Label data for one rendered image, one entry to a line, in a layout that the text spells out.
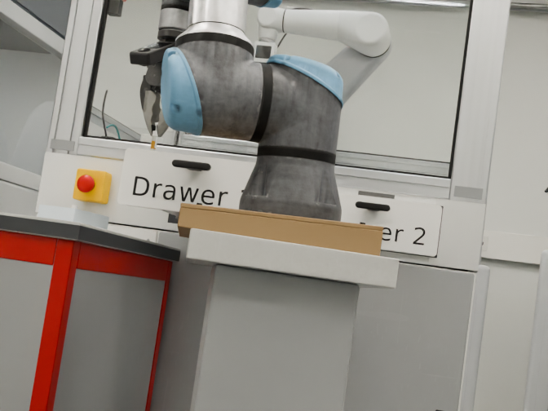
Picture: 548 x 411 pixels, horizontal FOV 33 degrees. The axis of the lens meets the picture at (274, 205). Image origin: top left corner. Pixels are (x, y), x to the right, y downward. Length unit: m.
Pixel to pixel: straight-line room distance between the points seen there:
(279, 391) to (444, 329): 0.80
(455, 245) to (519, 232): 3.18
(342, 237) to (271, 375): 0.21
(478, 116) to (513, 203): 3.17
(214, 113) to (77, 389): 0.61
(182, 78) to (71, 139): 0.97
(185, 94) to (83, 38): 1.01
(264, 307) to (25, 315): 0.47
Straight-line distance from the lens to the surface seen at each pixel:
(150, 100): 1.86
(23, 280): 1.57
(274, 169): 1.30
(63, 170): 2.21
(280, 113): 1.30
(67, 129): 2.22
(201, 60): 1.29
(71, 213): 1.80
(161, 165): 1.76
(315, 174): 1.30
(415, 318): 2.00
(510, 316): 5.15
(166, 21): 1.87
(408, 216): 1.99
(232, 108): 1.28
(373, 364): 2.01
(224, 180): 1.73
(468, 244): 2.00
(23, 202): 2.90
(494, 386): 5.16
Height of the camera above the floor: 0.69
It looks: 5 degrees up
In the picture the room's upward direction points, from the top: 8 degrees clockwise
